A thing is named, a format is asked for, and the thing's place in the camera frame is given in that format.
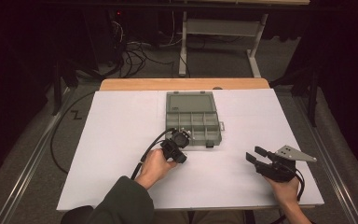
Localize aluminium floor rail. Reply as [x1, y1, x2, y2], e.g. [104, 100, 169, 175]
[295, 92, 358, 224]
[0, 87, 73, 224]

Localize white board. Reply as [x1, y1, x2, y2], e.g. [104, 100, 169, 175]
[56, 88, 325, 213]

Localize right hand-held gripper cable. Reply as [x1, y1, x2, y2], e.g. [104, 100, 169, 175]
[281, 164, 306, 202]

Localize person's left hand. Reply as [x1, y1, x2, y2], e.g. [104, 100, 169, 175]
[135, 148, 178, 190]

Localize bundle of floor cables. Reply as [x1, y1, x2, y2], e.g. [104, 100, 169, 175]
[105, 18, 181, 78]

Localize wooden table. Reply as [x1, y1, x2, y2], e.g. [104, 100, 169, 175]
[99, 77, 271, 91]

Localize hand-held gripper cable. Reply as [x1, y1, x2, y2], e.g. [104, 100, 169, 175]
[131, 128, 176, 181]
[281, 164, 306, 202]

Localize left hand-held gripper cable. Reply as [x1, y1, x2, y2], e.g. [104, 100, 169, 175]
[131, 128, 176, 181]

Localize person's right hand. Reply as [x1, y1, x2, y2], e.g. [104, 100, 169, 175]
[264, 176, 300, 208]

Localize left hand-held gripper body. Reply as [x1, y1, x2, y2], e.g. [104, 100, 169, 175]
[160, 127, 194, 164]

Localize long black floor cable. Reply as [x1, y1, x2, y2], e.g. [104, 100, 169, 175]
[49, 91, 96, 175]

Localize black metal stand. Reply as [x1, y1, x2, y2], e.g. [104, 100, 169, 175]
[51, 59, 78, 117]
[269, 66, 320, 128]

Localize white metal desk frame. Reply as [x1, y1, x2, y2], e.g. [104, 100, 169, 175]
[178, 10, 269, 78]

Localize person's legs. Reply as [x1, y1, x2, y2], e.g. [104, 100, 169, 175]
[153, 209, 246, 224]

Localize green plastic compartment box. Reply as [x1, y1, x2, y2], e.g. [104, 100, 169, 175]
[165, 91, 226, 148]

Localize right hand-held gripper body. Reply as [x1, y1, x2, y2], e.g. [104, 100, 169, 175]
[255, 145, 318, 183]

